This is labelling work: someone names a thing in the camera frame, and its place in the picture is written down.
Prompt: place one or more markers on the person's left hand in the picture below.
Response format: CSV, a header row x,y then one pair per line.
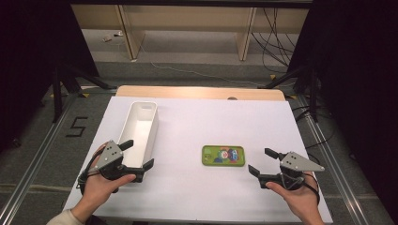
x,y
98,190

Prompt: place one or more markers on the black curtain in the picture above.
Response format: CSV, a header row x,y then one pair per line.
x,y
31,62
359,78

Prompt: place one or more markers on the light wooden table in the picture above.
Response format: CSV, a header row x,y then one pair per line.
x,y
187,92

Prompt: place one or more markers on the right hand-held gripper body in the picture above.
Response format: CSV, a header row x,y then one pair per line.
x,y
295,162

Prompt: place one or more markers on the black tripod stand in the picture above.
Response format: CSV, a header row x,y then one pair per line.
x,y
313,93
57,93

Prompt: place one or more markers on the green patterned phone case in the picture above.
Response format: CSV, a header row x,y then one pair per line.
x,y
209,156

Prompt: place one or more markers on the white plastic storage box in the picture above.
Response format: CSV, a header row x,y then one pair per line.
x,y
137,137

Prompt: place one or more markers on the small white adapter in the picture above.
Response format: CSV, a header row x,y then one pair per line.
x,y
106,38
118,33

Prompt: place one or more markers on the aluminium floor rail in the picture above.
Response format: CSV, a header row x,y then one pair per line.
x,y
34,162
331,162

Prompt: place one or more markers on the yellow tape piece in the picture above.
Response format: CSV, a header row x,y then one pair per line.
x,y
293,97
273,76
85,95

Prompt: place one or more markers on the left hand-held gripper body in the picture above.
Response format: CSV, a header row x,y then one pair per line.
x,y
108,156

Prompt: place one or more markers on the person's right hand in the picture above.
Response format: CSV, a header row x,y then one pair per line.
x,y
300,198

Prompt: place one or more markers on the beige wooden desk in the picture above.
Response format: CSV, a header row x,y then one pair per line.
x,y
187,18

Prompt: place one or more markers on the black frame bar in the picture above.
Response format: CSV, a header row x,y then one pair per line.
x,y
187,3

